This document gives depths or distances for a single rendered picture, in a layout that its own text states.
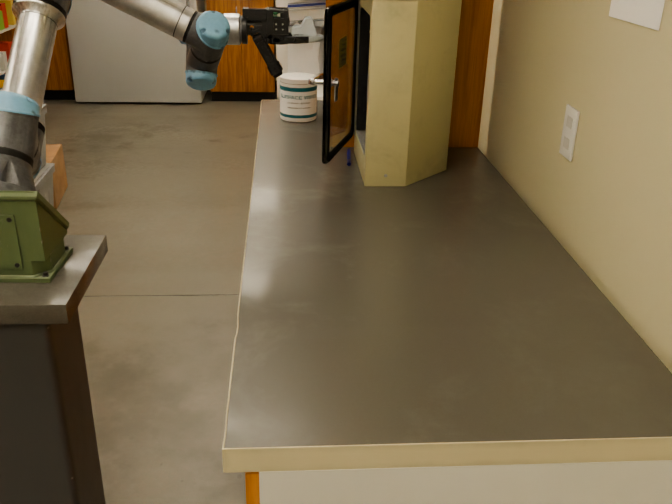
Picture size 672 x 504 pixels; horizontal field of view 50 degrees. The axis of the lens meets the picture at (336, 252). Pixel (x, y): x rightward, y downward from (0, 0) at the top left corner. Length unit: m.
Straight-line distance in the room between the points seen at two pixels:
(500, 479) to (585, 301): 0.48
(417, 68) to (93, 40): 5.31
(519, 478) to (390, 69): 1.11
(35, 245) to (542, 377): 0.93
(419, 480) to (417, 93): 1.11
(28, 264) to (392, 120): 0.95
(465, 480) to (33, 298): 0.83
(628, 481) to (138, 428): 1.81
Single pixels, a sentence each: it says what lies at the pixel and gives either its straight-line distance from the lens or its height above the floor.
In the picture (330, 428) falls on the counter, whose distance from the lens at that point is 1.03.
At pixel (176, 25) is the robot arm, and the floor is 1.36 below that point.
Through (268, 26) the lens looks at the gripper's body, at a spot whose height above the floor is 1.34.
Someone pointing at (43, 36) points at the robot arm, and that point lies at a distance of 1.80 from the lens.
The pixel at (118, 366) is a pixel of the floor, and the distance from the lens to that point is 2.94.
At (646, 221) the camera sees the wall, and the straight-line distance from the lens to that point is 1.40.
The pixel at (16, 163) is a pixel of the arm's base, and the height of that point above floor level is 1.15.
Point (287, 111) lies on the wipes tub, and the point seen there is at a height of 0.98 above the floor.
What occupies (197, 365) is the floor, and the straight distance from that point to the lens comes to 2.88.
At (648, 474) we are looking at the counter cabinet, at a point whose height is 0.88.
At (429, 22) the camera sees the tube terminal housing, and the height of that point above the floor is 1.36.
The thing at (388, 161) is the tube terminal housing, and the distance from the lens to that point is 1.92.
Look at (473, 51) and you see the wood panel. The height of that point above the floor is 1.24.
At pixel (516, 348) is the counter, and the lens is 1.25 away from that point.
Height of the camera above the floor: 1.58
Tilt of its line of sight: 25 degrees down
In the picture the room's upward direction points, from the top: 2 degrees clockwise
